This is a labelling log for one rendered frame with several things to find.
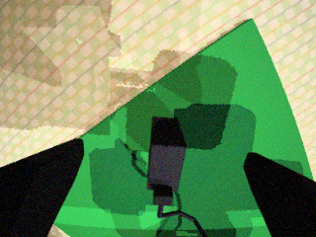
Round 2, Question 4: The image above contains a green circuit board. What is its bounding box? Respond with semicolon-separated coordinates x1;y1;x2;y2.
54;19;313;237

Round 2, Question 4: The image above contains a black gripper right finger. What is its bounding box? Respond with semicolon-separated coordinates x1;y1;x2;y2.
244;153;316;237

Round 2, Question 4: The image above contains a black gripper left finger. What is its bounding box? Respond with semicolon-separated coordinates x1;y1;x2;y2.
0;139;84;237

